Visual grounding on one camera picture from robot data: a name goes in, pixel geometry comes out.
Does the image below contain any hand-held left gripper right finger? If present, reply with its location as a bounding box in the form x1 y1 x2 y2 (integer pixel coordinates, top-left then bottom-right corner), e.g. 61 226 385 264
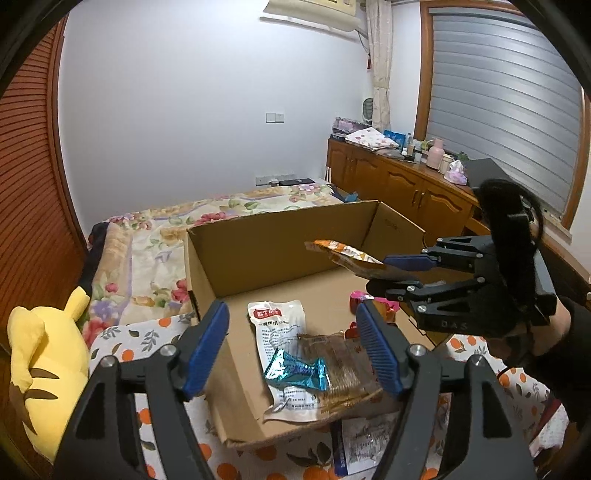
355 300 539 480

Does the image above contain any pink tissue pack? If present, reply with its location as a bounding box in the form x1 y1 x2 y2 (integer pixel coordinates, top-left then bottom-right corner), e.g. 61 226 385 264
444 159 468 185

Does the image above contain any floral blanket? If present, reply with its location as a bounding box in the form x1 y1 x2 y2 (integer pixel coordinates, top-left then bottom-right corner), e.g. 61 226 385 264
88 182 345 337

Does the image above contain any folded floral cloth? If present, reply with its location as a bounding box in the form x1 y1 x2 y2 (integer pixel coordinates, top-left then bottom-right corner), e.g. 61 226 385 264
346 128 400 151

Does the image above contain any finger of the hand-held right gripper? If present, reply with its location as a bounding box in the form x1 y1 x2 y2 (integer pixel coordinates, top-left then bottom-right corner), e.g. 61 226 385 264
367 272 490 317
383 236 497 278

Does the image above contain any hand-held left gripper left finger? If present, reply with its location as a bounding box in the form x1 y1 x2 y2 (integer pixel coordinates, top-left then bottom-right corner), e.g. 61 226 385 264
53 300 230 480

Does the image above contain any pink thermos bottle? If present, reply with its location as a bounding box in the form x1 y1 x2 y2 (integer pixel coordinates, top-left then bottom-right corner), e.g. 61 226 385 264
426 137 445 171

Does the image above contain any blue candy packet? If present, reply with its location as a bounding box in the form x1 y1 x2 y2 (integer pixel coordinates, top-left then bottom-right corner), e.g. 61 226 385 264
263 347 329 393

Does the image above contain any white printed snack packet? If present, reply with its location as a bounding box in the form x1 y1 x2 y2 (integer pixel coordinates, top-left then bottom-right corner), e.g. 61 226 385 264
330 413 398 477

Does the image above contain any pink-wrapped snack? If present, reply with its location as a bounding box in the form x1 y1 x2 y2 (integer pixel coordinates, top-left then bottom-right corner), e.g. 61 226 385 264
348 290 400 324

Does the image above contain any white red-label snack packet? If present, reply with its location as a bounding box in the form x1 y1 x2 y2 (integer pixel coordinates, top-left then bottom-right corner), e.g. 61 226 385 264
247 300 324 423

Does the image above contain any dark cloth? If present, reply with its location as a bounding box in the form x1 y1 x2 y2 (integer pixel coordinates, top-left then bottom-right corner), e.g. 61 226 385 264
88 222 109 250

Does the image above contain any black box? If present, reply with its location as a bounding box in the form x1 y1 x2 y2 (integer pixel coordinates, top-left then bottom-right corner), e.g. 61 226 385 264
466 158 505 188

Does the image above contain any yellow plush toy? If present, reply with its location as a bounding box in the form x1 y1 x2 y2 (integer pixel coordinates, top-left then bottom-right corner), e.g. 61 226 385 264
7 286 92 462

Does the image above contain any wooden louvered wardrobe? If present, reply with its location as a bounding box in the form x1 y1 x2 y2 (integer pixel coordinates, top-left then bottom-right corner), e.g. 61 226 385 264
0 18 88 416

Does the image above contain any orange snack packet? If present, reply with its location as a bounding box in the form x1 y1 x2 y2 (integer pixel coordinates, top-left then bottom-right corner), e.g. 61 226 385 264
305 239 386 271

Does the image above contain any cardboard box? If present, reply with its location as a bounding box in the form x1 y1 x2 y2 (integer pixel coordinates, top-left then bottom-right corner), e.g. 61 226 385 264
185 199 437 450

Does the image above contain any pale patterned curtain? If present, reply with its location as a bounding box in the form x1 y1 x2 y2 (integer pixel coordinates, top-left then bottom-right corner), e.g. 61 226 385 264
365 0 393 132

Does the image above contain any clear brown cracker packet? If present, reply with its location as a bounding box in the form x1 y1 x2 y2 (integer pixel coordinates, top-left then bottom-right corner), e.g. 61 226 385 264
295 330 384 411

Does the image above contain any white air conditioner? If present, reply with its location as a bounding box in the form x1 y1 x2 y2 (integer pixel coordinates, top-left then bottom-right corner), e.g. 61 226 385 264
259 0 365 34

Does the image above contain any wooden sideboard cabinet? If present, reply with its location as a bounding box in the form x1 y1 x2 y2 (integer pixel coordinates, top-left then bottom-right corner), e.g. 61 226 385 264
327 137 591 305

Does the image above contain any purple bag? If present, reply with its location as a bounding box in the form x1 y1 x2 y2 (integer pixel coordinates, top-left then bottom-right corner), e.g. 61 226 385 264
333 117 368 134

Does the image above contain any wooden window frame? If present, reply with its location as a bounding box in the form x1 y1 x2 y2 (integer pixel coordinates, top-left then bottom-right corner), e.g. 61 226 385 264
413 0 591 232

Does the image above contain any grey window blind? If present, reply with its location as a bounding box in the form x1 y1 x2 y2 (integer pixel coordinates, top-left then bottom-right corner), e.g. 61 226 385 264
422 11 583 217

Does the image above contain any orange-print bed sheet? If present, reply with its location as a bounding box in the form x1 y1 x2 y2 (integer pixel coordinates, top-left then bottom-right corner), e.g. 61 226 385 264
88 314 568 480

